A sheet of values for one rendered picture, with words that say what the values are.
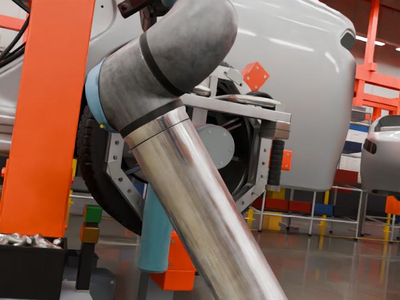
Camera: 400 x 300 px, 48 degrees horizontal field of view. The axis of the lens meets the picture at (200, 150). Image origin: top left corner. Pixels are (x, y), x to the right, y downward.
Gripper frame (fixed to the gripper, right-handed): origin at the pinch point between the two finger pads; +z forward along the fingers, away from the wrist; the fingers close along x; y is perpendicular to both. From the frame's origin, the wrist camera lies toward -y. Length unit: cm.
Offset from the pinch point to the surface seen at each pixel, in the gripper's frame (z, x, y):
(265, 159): 11, -54, 23
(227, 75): -4.2, -27.4, 17.6
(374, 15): 518, 303, 706
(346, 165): 510, 30, 436
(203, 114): 1.3, -35.7, 6.2
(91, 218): -11, -59, -39
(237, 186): 22, -56, 15
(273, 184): -7, -67, 11
